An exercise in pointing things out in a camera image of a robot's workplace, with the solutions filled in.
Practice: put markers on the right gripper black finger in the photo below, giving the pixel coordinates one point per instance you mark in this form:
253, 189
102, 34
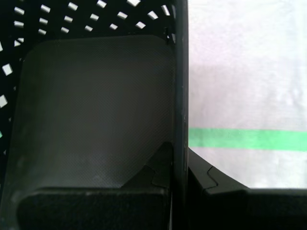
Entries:
239, 210
96, 208

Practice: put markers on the black perforated plastic basket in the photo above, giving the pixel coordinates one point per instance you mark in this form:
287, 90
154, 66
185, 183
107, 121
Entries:
96, 95

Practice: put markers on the long green tape strip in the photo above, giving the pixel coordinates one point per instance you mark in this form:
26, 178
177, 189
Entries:
239, 140

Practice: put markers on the white translucent table cover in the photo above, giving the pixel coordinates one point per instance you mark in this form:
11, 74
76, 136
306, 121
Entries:
239, 72

